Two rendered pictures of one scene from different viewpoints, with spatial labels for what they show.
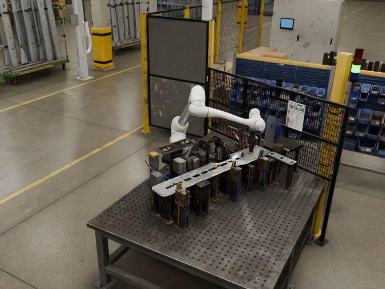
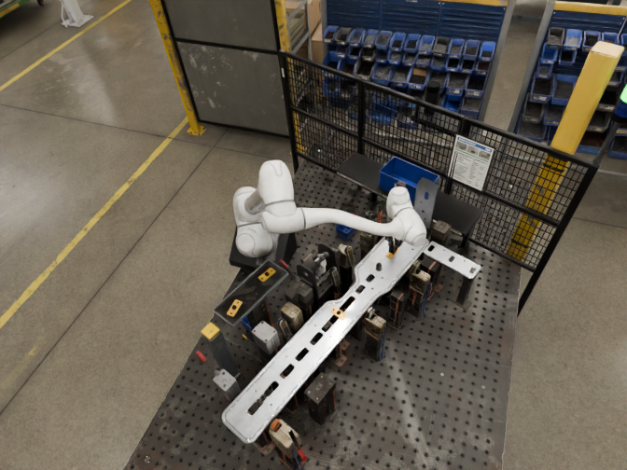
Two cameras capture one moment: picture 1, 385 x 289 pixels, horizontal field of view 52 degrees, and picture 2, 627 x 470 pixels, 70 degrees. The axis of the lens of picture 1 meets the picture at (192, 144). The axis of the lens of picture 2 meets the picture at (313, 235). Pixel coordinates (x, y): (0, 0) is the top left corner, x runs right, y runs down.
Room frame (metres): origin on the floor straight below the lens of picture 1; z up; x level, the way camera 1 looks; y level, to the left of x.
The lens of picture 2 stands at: (2.12, -0.08, 2.90)
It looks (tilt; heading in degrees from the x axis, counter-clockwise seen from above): 49 degrees down; 356
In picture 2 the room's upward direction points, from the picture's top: 6 degrees counter-clockwise
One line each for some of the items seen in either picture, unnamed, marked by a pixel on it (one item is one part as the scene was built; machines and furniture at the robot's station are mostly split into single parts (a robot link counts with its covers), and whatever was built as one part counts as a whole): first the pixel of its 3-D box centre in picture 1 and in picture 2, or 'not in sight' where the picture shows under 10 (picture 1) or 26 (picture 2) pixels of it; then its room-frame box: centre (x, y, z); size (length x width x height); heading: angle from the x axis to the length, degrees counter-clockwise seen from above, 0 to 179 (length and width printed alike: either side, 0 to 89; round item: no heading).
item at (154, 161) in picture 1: (154, 176); (221, 354); (3.16, 0.35, 0.92); 0.08 x 0.08 x 0.44; 42
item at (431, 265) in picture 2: (268, 171); (426, 279); (3.46, -0.77, 0.84); 0.11 x 0.10 x 0.28; 42
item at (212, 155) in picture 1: (210, 160); (319, 284); (3.46, -0.18, 0.94); 0.18 x 0.13 x 0.49; 132
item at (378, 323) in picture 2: (235, 183); (374, 337); (3.15, -0.40, 0.87); 0.12 x 0.09 x 0.35; 42
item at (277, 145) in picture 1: (277, 160); (437, 247); (3.64, -0.88, 0.88); 0.08 x 0.08 x 0.36; 42
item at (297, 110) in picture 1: (295, 115); (469, 162); (3.85, -1.07, 1.30); 0.23 x 0.02 x 0.31; 42
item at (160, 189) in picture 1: (216, 167); (337, 317); (3.22, -0.23, 1.00); 1.38 x 0.22 x 0.02; 132
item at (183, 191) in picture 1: (182, 209); (288, 446); (2.71, 0.07, 0.88); 0.15 x 0.11 x 0.36; 42
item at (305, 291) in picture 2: (200, 170); (305, 308); (3.36, -0.09, 0.89); 0.13 x 0.11 x 0.38; 42
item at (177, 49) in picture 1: (176, 82); (227, 50); (6.08, 0.27, 1.00); 1.34 x 0.14 x 2.00; 61
